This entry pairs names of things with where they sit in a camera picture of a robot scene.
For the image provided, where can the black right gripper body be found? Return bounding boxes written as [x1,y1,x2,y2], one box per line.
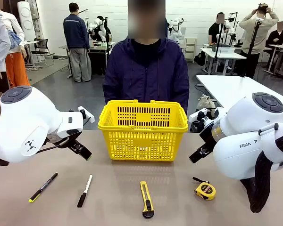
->
[197,121,218,152]

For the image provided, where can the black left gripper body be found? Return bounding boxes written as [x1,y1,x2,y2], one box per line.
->
[46,130,83,151]

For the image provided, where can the yellow tape measure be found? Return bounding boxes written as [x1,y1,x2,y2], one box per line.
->
[192,177,216,201]

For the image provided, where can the yellow utility knife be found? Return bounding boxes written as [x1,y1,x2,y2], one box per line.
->
[140,180,155,218]

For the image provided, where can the yellow plastic shopping basket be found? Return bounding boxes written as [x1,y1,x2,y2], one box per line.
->
[98,99,189,162]

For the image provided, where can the person in navy jacket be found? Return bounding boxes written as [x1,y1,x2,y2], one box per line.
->
[102,0,190,115]

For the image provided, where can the seated person in black shirt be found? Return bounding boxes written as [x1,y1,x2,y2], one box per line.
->
[208,13,227,44]

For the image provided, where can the seated person in black jacket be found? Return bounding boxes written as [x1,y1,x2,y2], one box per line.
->
[265,21,283,48]

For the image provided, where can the beige cloth bag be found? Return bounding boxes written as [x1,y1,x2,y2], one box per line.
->
[196,94,217,112]

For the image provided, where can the white marker black cap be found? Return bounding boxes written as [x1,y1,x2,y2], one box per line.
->
[77,174,93,208]

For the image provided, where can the black highlighter pen yellow tip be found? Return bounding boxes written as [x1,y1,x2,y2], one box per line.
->
[28,172,58,203]

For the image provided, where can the large white table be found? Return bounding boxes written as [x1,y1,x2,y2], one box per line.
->
[196,74,283,111]

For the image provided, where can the black bag on floor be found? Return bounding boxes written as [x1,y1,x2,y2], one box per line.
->
[193,50,206,66]

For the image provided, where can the small white table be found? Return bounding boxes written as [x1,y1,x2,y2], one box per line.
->
[200,47,247,76]

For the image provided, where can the white drawer cabinet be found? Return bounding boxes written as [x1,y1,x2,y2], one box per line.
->
[184,37,198,63]

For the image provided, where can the slim black tripod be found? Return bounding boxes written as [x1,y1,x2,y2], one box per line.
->
[213,21,225,63]

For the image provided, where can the black office chair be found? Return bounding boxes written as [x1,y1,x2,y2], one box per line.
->
[32,38,55,68]

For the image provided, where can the tall black tripod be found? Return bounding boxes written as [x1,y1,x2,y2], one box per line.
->
[240,20,262,78]

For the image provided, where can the man in blue jacket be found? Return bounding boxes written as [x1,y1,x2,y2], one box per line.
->
[63,2,92,83]

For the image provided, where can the man in beige sweater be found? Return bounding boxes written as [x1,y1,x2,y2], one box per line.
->
[238,3,279,78]

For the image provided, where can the white standing air conditioner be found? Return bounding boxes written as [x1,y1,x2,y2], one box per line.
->
[17,1,37,42]

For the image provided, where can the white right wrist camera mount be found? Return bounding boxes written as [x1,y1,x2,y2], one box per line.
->
[188,107,219,129]

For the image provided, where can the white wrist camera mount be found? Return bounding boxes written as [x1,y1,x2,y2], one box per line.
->
[188,107,219,129]
[78,105,95,124]

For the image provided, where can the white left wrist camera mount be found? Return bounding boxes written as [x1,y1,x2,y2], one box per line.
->
[78,105,95,124]

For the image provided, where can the black sleeved cable bundle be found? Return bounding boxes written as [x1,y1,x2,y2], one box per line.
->
[240,134,283,214]

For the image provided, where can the white background robot black cables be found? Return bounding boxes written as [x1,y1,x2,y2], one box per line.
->
[89,16,112,44]

